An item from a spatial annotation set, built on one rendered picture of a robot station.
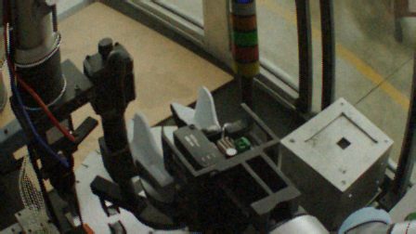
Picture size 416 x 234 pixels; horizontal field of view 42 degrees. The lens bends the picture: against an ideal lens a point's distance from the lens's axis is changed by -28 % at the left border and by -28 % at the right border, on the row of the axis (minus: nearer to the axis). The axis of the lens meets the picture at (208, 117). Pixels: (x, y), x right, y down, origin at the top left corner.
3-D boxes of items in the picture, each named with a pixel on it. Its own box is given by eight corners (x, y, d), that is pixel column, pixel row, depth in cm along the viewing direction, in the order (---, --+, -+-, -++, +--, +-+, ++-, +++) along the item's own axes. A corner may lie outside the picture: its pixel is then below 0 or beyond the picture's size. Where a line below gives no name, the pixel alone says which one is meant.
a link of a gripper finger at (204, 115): (201, 56, 63) (241, 118, 57) (202, 109, 67) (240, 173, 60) (167, 64, 63) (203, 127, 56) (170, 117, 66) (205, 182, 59)
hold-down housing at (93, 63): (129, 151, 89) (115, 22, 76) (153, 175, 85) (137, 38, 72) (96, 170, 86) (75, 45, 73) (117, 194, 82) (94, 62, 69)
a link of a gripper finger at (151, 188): (163, 143, 61) (230, 197, 55) (165, 158, 62) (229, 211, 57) (122, 164, 59) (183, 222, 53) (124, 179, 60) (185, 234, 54)
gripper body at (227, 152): (242, 97, 56) (323, 184, 48) (241, 177, 61) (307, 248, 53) (152, 130, 53) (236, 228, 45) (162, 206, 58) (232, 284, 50)
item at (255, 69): (247, 58, 120) (246, 45, 118) (265, 71, 118) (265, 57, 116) (227, 68, 118) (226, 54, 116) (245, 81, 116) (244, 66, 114)
